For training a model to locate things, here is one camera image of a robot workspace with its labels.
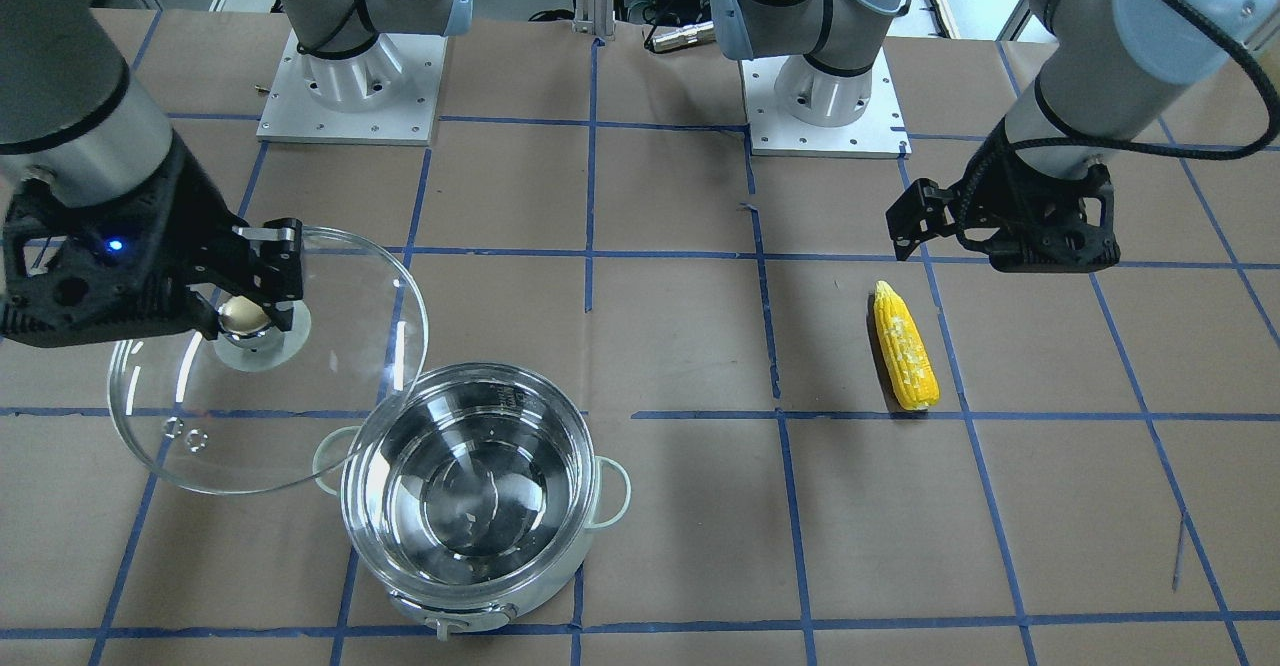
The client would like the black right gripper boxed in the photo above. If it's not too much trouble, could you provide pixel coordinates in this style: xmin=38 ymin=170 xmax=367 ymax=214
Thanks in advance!
xmin=3 ymin=138 xmax=305 ymax=348

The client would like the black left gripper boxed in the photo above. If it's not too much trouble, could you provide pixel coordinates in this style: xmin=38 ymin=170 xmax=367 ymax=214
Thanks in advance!
xmin=886 ymin=131 xmax=1119 ymax=273

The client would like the glass pot lid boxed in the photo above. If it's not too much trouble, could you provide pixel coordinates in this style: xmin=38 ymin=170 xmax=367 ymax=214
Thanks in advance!
xmin=106 ymin=227 xmax=429 ymax=496

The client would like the yellow corn cob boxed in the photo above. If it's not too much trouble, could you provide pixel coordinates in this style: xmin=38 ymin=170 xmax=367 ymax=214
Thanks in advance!
xmin=872 ymin=280 xmax=940 ymax=411

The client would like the pale green cooking pot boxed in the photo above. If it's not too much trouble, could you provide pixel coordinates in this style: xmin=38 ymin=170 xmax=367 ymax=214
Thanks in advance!
xmin=337 ymin=362 xmax=634 ymax=640

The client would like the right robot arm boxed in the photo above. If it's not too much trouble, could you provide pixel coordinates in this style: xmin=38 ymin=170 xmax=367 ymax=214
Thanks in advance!
xmin=1 ymin=0 xmax=474 ymax=355

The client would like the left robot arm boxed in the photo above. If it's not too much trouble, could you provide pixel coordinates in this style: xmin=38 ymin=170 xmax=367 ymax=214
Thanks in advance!
xmin=710 ymin=0 xmax=1277 ymax=273

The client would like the silver cylindrical connector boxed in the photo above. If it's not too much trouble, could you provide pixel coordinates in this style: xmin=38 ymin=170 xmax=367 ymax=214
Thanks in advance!
xmin=644 ymin=22 xmax=717 ymax=54

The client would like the black braided cable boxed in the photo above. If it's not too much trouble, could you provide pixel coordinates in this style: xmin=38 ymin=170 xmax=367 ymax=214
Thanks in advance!
xmin=950 ymin=0 xmax=1280 ymax=237

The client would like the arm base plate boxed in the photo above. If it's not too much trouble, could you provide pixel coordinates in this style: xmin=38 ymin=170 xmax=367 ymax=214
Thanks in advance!
xmin=257 ymin=35 xmax=451 ymax=147
xmin=739 ymin=51 xmax=913 ymax=159

